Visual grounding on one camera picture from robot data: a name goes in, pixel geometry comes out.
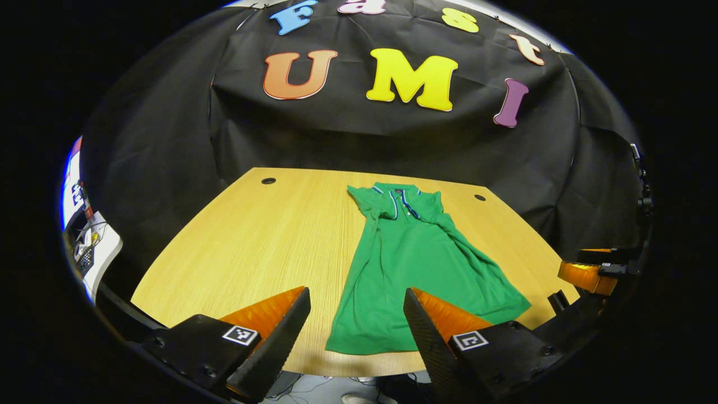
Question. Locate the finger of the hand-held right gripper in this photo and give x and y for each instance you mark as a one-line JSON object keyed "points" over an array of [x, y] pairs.
{"points": [[608, 255], [586, 278]]}

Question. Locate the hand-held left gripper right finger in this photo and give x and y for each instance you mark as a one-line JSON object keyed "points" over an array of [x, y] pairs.
{"points": [[432, 348]]}

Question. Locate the black backdrop cloth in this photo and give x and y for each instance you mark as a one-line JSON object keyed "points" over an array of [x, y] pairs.
{"points": [[392, 140]]}

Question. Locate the white side desk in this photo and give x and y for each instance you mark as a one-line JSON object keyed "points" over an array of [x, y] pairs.
{"points": [[106, 252]]}

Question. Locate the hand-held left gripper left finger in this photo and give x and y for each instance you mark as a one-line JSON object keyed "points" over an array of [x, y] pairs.
{"points": [[277, 348]]}

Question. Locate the green T-shirt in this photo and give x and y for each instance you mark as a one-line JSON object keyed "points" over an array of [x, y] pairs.
{"points": [[409, 264]]}

